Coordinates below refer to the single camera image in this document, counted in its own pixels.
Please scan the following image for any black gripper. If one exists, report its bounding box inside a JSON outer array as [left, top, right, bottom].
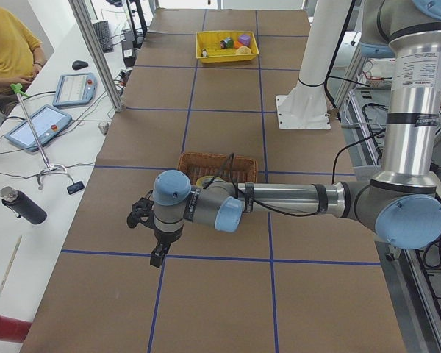
[[150, 229, 182, 267]]

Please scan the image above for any yellow clear tape roll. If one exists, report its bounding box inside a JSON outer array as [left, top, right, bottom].
[[196, 175, 223, 188]]

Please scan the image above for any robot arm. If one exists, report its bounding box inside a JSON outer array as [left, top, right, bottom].
[[148, 1, 441, 267]]

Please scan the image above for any brown wicker basket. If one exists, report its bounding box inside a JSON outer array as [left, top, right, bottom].
[[177, 152, 258, 185]]

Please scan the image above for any yellow woven basket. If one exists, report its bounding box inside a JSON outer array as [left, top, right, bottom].
[[196, 30, 259, 63]]

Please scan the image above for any small black phone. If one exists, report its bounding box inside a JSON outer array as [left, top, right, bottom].
[[66, 181, 85, 195]]

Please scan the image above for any wooden stick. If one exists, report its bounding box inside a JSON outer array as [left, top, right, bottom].
[[0, 235, 23, 297]]

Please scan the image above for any black water bottle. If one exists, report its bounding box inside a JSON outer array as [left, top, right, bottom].
[[0, 186, 47, 224]]

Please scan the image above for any teach pendant near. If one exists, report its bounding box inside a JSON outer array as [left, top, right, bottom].
[[5, 105, 71, 152]]

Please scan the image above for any teach pendant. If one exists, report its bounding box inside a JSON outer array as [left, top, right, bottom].
[[5, 105, 71, 152], [52, 73, 97, 108]]

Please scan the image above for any red cylinder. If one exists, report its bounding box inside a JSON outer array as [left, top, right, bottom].
[[0, 315, 32, 343]]

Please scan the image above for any teach pendant far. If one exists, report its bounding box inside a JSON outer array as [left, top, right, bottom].
[[52, 73, 97, 108]]

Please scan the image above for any black computer mouse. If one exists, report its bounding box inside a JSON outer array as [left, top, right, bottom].
[[71, 60, 89, 71]]

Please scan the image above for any metal stand with rod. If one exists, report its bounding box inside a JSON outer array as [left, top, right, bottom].
[[10, 83, 71, 190]]

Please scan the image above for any toy croissant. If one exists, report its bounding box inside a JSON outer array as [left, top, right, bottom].
[[236, 46, 251, 55]]

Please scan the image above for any small dark jar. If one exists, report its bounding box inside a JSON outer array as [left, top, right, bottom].
[[219, 37, 234, 49]]

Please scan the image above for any black keyboard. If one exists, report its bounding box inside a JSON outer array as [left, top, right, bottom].
[[92, 21, 113, 53]]

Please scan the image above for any purple foam block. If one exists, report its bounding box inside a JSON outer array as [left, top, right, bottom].
[[237, 33, 251, 47]]

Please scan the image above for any person in yellow shirt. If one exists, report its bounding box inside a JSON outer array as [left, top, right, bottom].
[[0, 7, 46, 115]]

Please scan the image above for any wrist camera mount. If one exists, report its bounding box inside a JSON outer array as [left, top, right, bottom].
[[126, 190, 154, 229]]

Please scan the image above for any aluminium camera post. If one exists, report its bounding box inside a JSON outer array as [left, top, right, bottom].
[[68, 0, 123, 113]]

